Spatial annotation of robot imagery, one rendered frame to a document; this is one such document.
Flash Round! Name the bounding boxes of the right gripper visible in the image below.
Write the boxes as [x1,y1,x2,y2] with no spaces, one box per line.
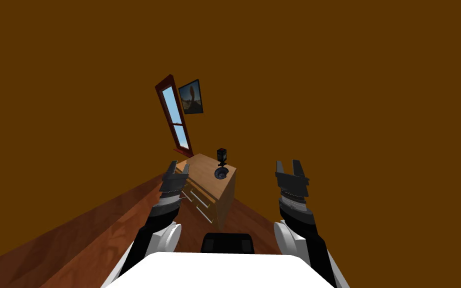
[275,159,310,199]

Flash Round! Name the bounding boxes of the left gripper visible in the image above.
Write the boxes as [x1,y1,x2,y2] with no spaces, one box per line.
[160,160,191,195]

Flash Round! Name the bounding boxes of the wooden drawer cabinet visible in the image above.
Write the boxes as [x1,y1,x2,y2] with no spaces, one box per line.
[173,148,238,232]

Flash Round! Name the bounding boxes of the red framed window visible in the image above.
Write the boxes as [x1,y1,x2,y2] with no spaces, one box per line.
[154,73,195,159]

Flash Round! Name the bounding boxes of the black framed picture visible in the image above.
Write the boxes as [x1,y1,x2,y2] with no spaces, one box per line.
[178,78,205,116]

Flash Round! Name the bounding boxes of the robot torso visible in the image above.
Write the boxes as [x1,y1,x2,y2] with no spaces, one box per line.
[104,232,335,288]

